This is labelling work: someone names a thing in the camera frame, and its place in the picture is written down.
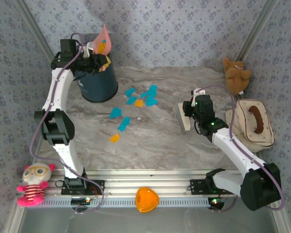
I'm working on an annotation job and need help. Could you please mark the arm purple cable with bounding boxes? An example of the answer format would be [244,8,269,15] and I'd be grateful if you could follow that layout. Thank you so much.
[29,33,105,215]
[196,84,286,213]

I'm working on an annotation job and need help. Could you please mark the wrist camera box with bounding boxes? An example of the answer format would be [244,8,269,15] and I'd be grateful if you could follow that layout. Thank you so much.
[191,88,206,107]
[83,41,97,58]

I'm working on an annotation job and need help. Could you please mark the pink white plush doll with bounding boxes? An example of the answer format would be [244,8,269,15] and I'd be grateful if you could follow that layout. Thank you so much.
[16,162,57,208]

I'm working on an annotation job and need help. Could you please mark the grey slotted cable duct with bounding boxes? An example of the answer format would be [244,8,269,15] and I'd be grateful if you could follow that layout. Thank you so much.
[19,196,224,209]

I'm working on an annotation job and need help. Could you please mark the large blue paper scrap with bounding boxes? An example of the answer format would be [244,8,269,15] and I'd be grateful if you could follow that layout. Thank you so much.
[147,84,158,97]

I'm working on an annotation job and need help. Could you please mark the cream hand brush grey bristles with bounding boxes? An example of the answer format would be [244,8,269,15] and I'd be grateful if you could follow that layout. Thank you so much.
[178,101,192,134]

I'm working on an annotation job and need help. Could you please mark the pink plastic dustpan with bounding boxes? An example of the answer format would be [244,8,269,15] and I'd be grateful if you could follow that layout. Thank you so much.
[93,24,112,56]

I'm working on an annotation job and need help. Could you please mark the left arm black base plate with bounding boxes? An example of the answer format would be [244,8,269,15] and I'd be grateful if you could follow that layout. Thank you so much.
[61,179,105,196]

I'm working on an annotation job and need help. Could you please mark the aluminium rail frame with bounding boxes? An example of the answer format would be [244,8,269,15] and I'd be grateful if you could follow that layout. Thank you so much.
[46,169,281,197]

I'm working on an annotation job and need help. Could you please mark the aluminium corner post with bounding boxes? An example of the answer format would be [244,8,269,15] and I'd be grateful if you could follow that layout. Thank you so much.
[236,0,281,64]
[14,0,61,61]

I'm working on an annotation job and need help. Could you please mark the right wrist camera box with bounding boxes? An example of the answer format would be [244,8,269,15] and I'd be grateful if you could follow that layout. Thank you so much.
[191,88,206,107]

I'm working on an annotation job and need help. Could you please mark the cream pouch with brown handle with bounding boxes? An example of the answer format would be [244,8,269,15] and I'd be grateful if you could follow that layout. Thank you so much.
[225,99,275,152]

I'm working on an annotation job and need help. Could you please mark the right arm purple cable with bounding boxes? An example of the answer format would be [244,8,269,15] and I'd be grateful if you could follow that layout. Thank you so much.
[196,84,286,213]

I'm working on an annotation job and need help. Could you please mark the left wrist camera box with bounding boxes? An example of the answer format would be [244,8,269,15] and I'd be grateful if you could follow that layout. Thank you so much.
[83,41,97,58]

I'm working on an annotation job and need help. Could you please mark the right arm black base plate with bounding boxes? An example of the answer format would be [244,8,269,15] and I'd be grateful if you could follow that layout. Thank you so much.
[189,179,235,195]

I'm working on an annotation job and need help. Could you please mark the dark blue trash bin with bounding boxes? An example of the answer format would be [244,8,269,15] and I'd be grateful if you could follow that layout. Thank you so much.
[74,58,119,103]

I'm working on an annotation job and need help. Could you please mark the brown teddy bear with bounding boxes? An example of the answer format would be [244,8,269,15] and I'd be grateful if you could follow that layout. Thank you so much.
[222,57,252,96]

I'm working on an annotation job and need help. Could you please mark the orange plastic dish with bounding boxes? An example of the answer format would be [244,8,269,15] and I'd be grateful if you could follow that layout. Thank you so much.
[135,186,160,214]

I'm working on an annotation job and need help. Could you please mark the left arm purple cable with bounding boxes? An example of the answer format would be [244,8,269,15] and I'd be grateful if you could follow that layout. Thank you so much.
[29,33,105,215]

